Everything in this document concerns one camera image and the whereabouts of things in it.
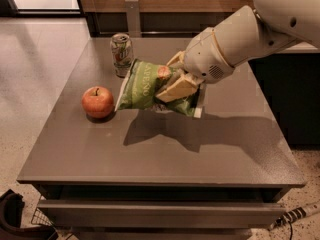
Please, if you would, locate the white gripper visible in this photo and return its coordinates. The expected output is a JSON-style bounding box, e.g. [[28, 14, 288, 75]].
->
[[155, 28, 234, 103]]

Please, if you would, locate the green jalapeno chip bag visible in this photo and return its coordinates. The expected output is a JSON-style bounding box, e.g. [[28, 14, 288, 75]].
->
[[116, 59, 205, 118]]

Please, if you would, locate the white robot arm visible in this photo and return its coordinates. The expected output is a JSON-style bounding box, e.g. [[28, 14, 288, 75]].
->
[[156, 0, 320, 102]]

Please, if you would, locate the red apple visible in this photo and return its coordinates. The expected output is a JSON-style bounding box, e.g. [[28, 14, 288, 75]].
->
[[81, 86, 114, 119]]

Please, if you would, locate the green soda can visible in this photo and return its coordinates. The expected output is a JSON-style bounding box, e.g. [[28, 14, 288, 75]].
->
[[110, 33, 133, 77]]

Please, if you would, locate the grey cabinet with drawers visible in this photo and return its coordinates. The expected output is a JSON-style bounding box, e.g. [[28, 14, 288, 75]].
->
[[18, 38, 305, 240]]

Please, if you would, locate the grey drawer front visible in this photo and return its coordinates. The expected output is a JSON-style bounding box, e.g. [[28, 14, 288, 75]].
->
[[38, 200, 284, 229]]

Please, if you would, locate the left metal railing bracket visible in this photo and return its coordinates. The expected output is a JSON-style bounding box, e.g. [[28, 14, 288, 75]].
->
[[125, 0, 142, 38]]

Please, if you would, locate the striped cable on floor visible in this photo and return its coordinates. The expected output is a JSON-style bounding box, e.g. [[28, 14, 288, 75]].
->
[[268, 202, 320, 232]]

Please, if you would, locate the wire basket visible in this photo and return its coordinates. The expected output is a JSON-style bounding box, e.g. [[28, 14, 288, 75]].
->
[[31, 207, 52, 226]]

